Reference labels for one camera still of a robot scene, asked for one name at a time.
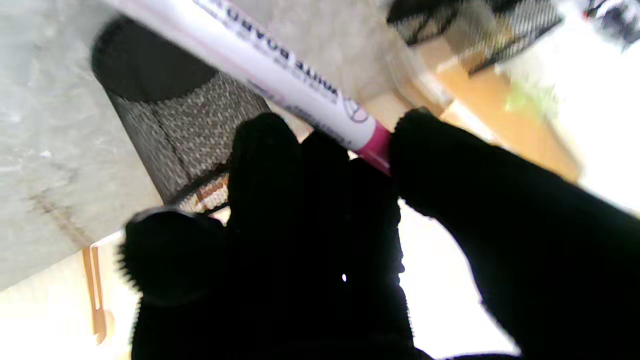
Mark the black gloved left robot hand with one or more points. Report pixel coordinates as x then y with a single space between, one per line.
620 20

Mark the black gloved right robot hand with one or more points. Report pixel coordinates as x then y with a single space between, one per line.
310 260

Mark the black mesh desk organizer tray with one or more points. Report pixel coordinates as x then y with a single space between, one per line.
525 20

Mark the black mesh pen cup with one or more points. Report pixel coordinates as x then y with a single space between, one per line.
175 125

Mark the pink whiteboard marker black cap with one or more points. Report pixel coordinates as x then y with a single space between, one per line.
270 70

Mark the printed room scene backdrop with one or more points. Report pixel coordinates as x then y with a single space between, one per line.
550 150

